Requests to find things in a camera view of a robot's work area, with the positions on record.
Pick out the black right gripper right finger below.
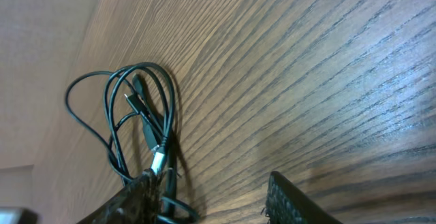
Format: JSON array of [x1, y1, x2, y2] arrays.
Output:
[[265, 171, 341, 224]]

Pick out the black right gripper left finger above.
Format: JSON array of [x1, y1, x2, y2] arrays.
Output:
[[78, 169, 163, 224]]

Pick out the black usb cable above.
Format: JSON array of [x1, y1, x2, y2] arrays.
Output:
[[64, 62, 200, 224]]

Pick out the brown cardboard backdrop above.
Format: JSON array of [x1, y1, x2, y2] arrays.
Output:
[[1, 0, 98, 207]]

